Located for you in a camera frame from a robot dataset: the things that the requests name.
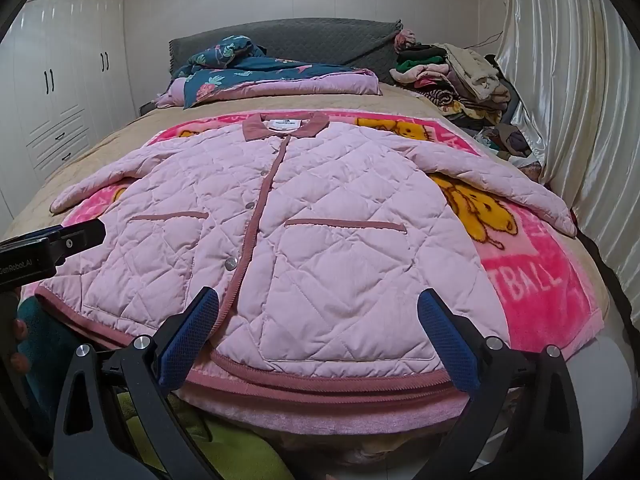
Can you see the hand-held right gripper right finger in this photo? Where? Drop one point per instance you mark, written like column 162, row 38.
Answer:
column 450, row 345

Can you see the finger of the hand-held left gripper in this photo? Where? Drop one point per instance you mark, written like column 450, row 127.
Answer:
column 75, row 240
column 47, row 232

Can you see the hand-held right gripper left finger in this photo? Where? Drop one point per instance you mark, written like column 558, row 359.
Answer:
column 187, row 340

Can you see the pink quilted jacket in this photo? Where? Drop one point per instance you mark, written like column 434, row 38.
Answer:
column 325, row 260

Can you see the pile of folded clothes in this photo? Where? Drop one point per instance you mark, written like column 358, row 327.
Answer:
column 465, row 75

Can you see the person's left hand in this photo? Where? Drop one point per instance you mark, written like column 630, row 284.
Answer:
column 19, row 331

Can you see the teal cloth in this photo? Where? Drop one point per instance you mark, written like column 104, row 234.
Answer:
column 45, row 340

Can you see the pink printed blanket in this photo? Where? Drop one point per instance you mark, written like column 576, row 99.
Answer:
column 525, row 270

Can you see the white wardrobe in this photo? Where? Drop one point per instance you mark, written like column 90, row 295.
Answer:
column 60, row 60

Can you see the blue floral quilt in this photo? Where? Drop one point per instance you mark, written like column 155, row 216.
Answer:
column 240, row 77

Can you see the cream satin curtain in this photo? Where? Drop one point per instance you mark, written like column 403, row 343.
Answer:
column 575, row 85

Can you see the grey padded headboard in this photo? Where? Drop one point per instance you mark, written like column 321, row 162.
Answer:
column 310, row 42

